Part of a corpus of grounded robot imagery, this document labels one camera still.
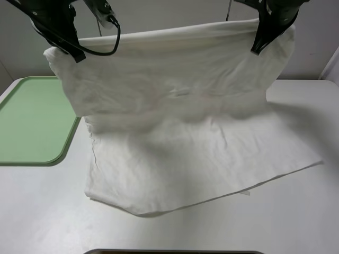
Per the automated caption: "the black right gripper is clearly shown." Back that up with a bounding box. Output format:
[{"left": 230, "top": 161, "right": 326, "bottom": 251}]
[{"left": 236, "top": 0, "right": 307, "bottom": 56}]

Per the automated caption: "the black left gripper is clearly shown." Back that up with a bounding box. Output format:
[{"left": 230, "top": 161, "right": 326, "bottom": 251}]
[{"left": 8, "top": 1, "right": 86, "bottom": 63}]

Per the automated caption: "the white short sleeve shirt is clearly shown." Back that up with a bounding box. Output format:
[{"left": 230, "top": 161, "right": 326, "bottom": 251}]
[{"left": 44, "top": 19, "right": 321, "bottom": 215}]

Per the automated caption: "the green plastic tray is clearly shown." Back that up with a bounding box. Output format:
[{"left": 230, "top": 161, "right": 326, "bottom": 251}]
[{"left": 1, "top": 77, "right": 80, "bottom": 166}]

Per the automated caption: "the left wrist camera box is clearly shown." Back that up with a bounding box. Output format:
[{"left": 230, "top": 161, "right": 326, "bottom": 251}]
[{"left": 84, "top": 0, "right": 117, "bottom": 29}]

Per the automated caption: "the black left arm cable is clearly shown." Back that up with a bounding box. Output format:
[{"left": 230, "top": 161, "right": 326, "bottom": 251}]
[{"left": 26, "top": 14, "right": 121, "bottom": 57}]

